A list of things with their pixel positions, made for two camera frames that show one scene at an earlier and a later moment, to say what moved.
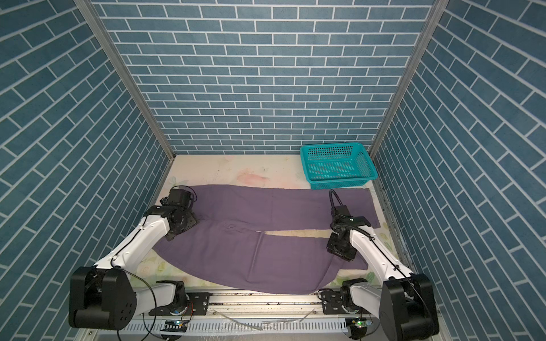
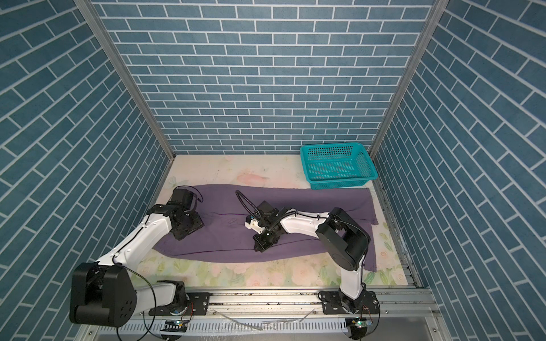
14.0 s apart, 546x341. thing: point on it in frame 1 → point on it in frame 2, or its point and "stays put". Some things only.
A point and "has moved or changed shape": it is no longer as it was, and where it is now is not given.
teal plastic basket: (336, 165) stays put
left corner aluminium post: (91, 14) stays put
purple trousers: (227, 247) has moved or changed shape
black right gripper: (330, 245) → (262, 246)
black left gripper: (193, 220) stays put
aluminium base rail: (283, 302) stays put
